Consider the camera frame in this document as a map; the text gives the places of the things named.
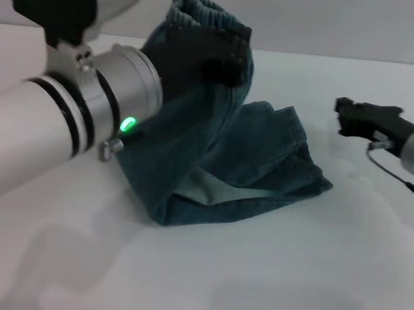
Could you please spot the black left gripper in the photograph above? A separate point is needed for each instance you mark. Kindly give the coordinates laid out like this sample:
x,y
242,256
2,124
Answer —
x,y
186,55

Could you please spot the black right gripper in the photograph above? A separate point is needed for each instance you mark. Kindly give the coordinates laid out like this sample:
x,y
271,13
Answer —
x,y
387,125

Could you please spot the blue denim shorts cartoon print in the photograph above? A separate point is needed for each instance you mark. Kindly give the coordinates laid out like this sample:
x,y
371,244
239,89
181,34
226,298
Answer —
x,y
228,157

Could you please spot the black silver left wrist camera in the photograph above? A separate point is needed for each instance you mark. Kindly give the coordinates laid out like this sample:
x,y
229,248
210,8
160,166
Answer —
x,y
61,1

